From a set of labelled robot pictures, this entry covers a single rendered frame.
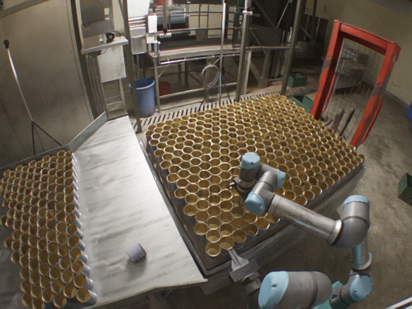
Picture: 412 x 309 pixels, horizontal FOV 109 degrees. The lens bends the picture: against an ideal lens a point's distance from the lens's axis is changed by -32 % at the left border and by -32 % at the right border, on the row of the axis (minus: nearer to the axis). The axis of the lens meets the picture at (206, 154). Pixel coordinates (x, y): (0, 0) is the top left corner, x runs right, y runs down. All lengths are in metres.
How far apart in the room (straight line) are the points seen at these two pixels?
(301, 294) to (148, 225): 0.83
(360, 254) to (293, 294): 0.53
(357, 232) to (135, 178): 1.21
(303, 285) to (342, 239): 0.23
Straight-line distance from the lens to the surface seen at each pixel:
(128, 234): 1.16
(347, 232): 0.80
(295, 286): 0.65
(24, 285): 1.27
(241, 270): 0.96
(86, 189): 1.44
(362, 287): 1.16
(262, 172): 0.86
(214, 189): 1.22
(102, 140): 1.78
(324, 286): 0.69
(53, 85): 3.18
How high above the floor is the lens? 2.07
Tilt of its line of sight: 42 degrees down
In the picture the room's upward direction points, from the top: 3 degrees clockwise
